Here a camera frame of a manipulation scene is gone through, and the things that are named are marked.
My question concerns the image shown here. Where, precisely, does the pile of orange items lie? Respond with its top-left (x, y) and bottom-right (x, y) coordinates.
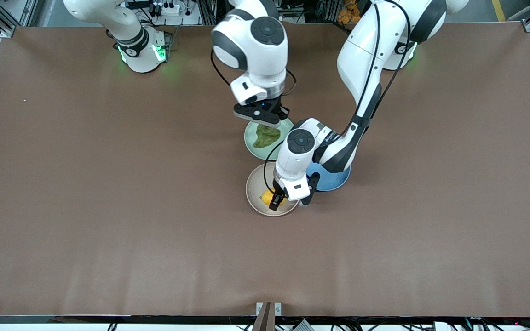
top-left (337, 0), bottom-right (363, 24)

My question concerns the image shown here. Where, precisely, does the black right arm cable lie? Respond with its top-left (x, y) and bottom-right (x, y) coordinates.
top-left (210, 48), bottom-right (299, 96)

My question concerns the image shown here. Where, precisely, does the beige plate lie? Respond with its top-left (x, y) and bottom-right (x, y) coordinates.
top-left (245, 162), bottom-right (300, 217)

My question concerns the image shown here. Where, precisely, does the silver mounting bracket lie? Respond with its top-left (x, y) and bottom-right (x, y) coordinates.
top-left (256, 302), bottom-right (282, 317)

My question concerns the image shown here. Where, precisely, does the light green plate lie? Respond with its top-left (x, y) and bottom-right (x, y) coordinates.
top-left (244, 119), bottom-right (295, 161)

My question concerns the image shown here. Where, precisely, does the white power strip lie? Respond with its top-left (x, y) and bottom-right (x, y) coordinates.
top-left (127, 0), bottom-right (188, 15)

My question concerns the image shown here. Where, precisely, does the green lettuce leaf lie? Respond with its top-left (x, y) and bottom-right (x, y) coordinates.
top-left (253, 124), bottom-right (282, 149)

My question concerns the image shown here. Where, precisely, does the brown support bar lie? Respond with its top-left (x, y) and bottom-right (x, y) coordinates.
top-left (252, 302), bottom-right (275, 331)

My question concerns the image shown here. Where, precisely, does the blue plate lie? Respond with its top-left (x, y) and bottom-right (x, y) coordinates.
top-left (305, 165), bottom-right (351, 192)

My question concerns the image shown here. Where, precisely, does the yellow lemon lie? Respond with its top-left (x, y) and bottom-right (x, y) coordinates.
top-left (261, 190), bottom-right (288, 206)

